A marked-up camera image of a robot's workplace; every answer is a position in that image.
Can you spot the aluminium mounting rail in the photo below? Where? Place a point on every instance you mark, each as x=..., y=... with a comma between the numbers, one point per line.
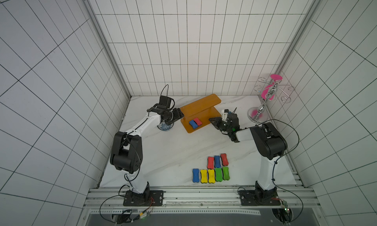
x=177, y=200

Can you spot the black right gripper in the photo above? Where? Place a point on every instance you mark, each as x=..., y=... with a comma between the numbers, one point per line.
x=222, y=123

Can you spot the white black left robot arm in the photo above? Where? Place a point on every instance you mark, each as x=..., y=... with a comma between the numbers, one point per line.
x=127, y=154

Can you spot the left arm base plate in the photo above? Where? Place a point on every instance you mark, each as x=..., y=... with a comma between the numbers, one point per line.
x=150, y=197

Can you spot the blue patterned ceramic bowl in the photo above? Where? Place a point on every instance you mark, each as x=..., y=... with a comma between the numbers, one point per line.
x=165, y=127

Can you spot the chrome pink cup stand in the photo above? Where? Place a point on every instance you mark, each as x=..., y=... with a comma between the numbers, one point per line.
x=268, y=93

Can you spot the yellow eraser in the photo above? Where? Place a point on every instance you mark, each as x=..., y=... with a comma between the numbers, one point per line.
x=211, y=176
x=204, y=176

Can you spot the wooden two-tier shelf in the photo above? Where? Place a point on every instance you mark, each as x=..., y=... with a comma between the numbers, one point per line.
x=203, y=109

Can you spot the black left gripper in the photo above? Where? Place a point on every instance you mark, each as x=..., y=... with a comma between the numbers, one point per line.
x=178, y=114

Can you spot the green eraser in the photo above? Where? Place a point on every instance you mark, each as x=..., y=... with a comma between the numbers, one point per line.
x=226, y=174
x=218, y=175

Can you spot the blue eraser top shelf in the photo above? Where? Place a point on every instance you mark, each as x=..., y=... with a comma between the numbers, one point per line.
x=195, y=175

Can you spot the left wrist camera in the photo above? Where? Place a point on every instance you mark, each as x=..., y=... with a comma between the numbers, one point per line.
x=165, y=102

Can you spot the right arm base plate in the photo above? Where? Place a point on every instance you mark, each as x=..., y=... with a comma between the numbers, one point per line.
x=258, y=198

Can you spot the red eraser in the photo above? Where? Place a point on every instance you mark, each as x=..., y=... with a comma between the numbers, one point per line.
x=224, y=159
x=198, y=122
x=211, y=163

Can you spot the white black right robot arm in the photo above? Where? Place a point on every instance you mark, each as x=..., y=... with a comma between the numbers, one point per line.
x=269, y=142

